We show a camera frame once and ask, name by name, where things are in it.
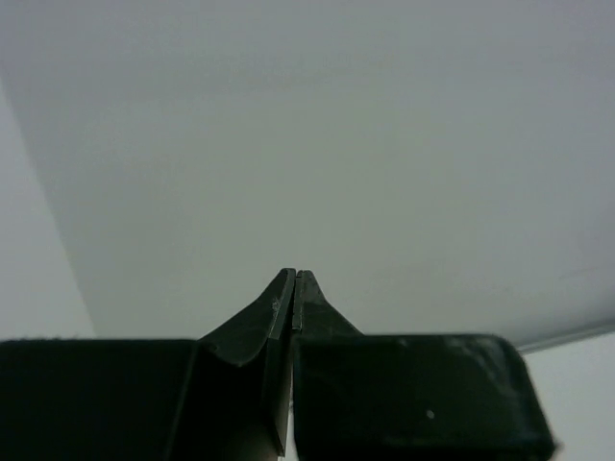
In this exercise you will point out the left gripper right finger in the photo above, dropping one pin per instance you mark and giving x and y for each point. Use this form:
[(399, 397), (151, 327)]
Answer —
[(453, 396)]

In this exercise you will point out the right aluminium frame rail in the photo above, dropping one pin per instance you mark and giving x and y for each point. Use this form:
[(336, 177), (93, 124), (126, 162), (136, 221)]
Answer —
[(564, 337)]

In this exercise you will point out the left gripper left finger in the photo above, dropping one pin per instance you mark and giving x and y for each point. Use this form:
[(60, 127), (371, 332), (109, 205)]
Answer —
[(224, 396)]

